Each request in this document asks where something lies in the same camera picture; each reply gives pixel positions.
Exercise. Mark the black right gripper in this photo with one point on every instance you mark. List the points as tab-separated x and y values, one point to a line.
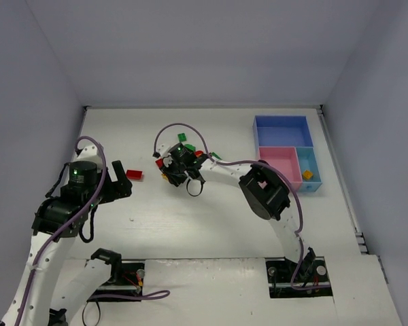
172	168

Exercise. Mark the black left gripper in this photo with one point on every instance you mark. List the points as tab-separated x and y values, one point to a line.
115	188

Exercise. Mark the red long lego brick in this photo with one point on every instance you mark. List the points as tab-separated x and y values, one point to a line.
135	175

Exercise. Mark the green rounded lego piece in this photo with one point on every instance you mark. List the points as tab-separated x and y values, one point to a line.
190	147

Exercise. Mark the small red lego brick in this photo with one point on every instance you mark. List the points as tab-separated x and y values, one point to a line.
159	163

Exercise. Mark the long green lego brick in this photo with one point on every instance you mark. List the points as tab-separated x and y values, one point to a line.
215	155

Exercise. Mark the small yellow lego brick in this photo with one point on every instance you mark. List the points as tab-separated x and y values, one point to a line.
307	175

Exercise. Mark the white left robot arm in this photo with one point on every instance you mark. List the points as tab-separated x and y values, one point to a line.
57	224

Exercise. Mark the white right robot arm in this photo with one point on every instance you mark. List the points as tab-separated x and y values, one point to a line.
268	193

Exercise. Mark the red rounded lego piece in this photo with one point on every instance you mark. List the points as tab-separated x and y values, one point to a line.
199	153

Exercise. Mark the blue pink compartment tray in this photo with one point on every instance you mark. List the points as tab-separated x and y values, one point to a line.
285	143

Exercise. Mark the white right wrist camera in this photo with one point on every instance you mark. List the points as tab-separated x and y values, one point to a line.
161	151

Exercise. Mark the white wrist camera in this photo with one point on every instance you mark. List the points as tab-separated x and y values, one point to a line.
90	153
161	151

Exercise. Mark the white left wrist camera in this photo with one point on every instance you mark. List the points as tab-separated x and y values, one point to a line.
90	153

